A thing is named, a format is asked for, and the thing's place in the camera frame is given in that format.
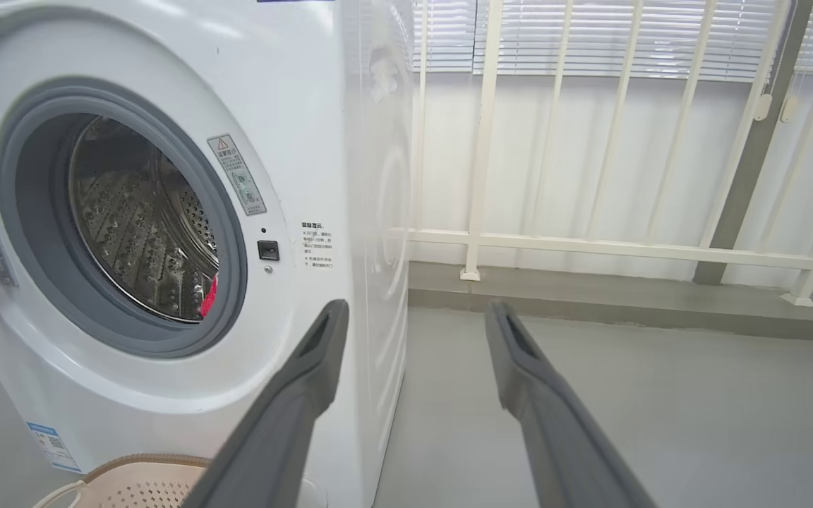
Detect grey warning sticker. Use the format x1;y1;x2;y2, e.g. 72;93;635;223
207;134;267;217

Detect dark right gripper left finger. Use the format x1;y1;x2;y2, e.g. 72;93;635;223
181;299;351;508

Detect grey window pillar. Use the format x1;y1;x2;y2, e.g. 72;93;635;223
692;0;813;286

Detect cream perforated laundry basket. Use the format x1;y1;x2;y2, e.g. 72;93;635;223
32;454;213;508

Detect white front-load washing machine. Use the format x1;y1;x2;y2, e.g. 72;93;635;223
0;0;418;508

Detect white metal railing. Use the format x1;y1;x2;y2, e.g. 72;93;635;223
406;0;813;308

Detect blue energy label sticker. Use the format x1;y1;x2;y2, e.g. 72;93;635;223
25;422;83;473

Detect grey rubber door gasket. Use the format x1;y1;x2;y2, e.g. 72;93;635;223
0;85;248;359

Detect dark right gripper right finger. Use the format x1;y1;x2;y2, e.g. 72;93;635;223
484;300;658;508

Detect steel perforated washer drum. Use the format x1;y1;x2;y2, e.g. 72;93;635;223
68;116;220;324

